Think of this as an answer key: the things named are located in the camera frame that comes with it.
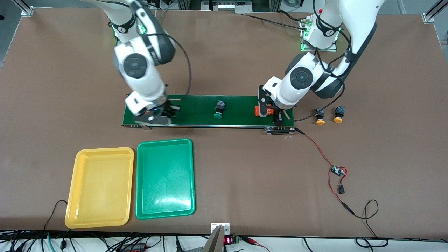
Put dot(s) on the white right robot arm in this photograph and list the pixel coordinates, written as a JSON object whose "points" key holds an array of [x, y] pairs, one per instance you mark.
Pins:
{"points": [[140, 70]]}

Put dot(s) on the aluminium corner bracket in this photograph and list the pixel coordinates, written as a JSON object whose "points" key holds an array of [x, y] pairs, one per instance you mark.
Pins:
{"points": [[26, 10], [428, 17]]}

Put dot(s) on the black inline switch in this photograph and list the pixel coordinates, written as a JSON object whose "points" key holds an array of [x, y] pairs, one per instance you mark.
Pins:
{"points": [[341, 190]]}

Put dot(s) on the green belt conveyor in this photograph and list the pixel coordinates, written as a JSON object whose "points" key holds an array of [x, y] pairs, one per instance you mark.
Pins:
{"points": [[199, 110]]}

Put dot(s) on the red digit display module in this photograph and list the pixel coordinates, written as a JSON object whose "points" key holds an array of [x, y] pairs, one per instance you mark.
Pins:
{"points": [[229, 240]]}

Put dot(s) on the yellow plastic tray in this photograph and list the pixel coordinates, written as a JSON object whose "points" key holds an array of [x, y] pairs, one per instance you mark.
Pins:
{"points": [[99, 189]]}

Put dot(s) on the yellow push button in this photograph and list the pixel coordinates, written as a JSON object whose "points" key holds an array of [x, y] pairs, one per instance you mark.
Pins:
{"points": [[320, 122], [338, 113]]}

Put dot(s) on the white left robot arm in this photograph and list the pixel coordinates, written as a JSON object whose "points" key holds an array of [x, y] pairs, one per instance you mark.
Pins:
{"points": [[357, 21]]}

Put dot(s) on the red clip lead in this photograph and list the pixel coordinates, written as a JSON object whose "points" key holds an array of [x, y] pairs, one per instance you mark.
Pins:
{"points": [[250, 240]]}

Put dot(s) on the orange cylinder with white print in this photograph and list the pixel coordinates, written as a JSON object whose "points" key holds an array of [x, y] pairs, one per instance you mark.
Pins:
{"points": [[270, 111]]}

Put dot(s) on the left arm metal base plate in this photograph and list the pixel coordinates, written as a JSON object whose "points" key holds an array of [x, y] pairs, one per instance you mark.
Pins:
{"points": [[332, 47]]}

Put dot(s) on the aluminium camera mount bar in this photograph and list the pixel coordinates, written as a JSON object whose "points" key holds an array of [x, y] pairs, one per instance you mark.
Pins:
{"points": [[216, 238]]}

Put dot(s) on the grey equipment box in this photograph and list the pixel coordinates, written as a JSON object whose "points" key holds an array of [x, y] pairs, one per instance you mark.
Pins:
{"points": [[227, 6]]}

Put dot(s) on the small controller circuit board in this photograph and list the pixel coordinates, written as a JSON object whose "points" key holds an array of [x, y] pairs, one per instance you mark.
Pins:
{"points": [[337, 170]]}

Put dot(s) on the green plastic tray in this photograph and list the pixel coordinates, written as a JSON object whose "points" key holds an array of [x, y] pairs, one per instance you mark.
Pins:
{"points": [[164, 178]]}

